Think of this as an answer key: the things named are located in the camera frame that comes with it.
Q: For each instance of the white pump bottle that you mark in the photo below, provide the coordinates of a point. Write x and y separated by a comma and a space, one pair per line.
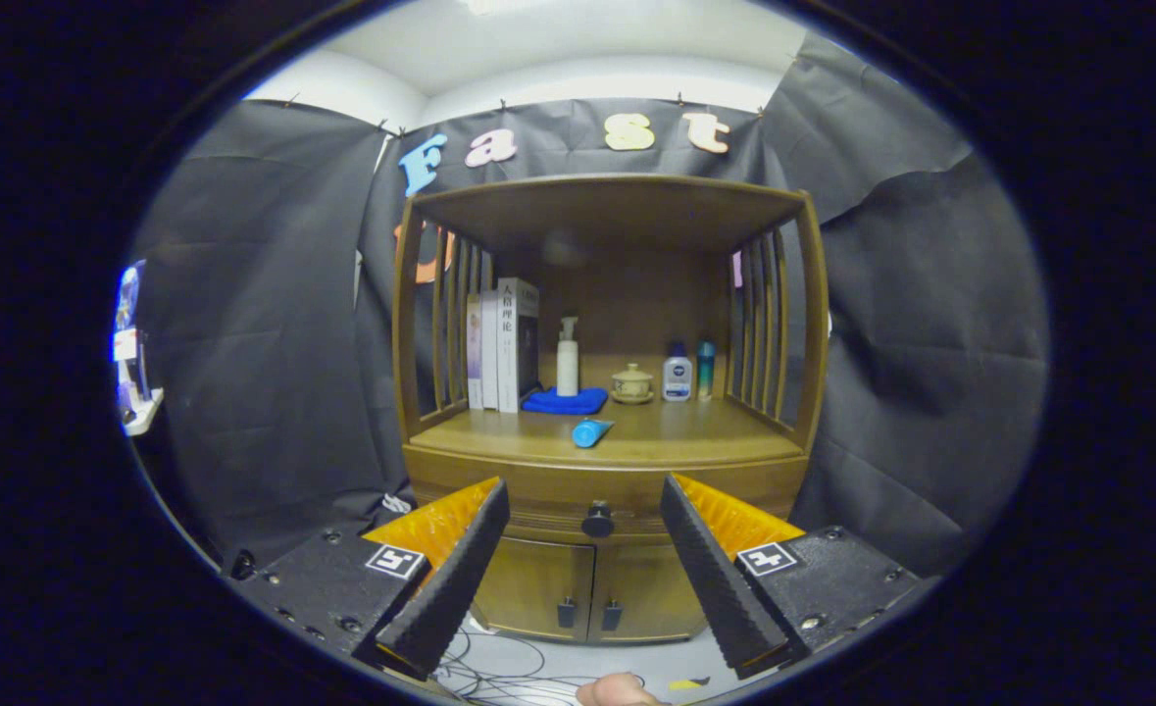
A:
568, 368

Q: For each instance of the wooden drawer with black knob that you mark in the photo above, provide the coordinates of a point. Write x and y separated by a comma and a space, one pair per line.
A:
558, 495

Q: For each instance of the brown wooden cabinet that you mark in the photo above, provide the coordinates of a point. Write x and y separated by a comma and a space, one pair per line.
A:
636, 284

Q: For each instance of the wooden countertop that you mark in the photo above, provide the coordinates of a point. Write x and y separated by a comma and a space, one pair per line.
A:
695, 436

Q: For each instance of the slim teal bottle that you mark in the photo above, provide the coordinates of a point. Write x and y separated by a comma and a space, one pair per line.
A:
706, 373

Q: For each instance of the thick white and black book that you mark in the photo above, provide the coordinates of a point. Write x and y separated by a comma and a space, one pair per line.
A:
509, 353

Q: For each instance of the thin purple book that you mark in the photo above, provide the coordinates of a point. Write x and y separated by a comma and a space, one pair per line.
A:
474, 353

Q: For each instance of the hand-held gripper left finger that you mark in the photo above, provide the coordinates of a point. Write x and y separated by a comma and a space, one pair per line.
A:
450, 588

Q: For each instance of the white lotion bottle blue cap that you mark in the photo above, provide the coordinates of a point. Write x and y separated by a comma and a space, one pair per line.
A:
677, 378

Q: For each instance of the beige lidded teacup with saucer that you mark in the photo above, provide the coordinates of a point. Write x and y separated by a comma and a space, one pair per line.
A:
631, 385

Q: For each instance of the thin white book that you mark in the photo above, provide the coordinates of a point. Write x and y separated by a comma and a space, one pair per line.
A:
489, 353

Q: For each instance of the blue folded cloth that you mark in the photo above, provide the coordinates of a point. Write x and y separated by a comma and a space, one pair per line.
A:
563, 401

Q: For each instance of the yellow tape piece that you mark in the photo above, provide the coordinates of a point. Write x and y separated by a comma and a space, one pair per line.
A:
687, 683

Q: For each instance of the blue and white tube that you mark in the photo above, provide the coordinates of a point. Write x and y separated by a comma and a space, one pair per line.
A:
589, 432

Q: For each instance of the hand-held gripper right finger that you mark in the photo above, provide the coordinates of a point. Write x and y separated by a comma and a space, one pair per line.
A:
720, 588

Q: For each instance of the wooden cabinet door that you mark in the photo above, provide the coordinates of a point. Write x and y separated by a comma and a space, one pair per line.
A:
651, 593
528, 588

